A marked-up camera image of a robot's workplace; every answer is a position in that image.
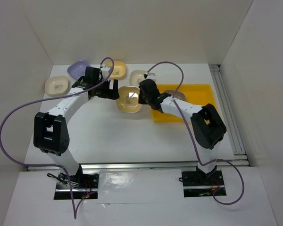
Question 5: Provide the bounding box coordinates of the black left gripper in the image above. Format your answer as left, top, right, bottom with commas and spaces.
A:
93, 77, 118, 100

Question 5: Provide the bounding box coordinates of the yellow panda plate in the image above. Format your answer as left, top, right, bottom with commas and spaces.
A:
109, 61, 126, 80
116, 86, 142, 113

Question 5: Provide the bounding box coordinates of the brown panda plate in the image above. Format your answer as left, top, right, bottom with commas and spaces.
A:
165, 89, 186, 101

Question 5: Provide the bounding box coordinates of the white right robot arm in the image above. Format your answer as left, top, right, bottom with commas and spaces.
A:
139, 79, 226, 185

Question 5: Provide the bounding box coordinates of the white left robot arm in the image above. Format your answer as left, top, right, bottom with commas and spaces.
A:
33, 66, 119, 188

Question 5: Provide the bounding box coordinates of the yellow plastic bin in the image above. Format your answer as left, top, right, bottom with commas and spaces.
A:
151, 84, 217, 123

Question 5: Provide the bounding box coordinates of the cream panda plate centre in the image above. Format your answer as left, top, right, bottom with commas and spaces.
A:
129, 70, 146, 87

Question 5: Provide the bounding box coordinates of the cream panda plate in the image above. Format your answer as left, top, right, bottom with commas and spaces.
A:
129, 70, 146, 87
44, 76, 68, 96

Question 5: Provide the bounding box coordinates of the cream panda plate left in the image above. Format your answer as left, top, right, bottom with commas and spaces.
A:
44, 76, 68, 96

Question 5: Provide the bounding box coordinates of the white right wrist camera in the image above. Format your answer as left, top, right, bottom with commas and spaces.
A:
143, 73, 157, 82

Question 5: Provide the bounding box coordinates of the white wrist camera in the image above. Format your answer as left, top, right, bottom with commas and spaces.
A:
143, 73, 157, 82
100, 66, 113, 79

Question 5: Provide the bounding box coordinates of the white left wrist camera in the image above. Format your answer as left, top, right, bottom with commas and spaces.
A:
100, 66, 113, 79

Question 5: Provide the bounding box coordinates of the aluminium table edge rail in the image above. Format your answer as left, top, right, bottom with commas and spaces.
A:
27, 160, 227, 171

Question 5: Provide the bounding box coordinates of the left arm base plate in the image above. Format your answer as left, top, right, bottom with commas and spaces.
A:
47, 173, 99, 200

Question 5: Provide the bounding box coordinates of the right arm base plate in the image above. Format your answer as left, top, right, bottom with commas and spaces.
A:
178, 170, 226, 198

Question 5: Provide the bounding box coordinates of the aluminium side rail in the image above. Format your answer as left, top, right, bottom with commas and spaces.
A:
209, 65, 250, 167

